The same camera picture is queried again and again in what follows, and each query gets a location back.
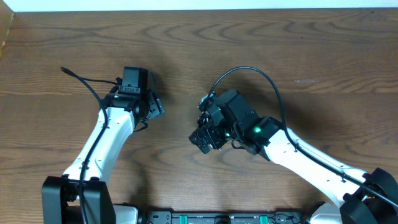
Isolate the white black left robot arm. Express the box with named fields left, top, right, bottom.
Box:
left=42, top=89, right=165, bottom=223

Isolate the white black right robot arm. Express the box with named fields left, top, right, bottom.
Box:
left=189, top=90, right=397, bottom=223

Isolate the black left camera cable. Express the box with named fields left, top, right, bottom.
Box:
left=60, top=66, right=125, bottom=224

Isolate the black camera cable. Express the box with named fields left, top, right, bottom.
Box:
left=205, top=65, right=398, bottom=206
left=60, top=66, right=125, bottom=224

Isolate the black right camera cable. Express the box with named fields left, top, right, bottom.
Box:
left=205, top=65, right=398, bottom=206

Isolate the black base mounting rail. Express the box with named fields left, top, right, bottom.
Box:
left=137, top=210, right=310, bottom=224

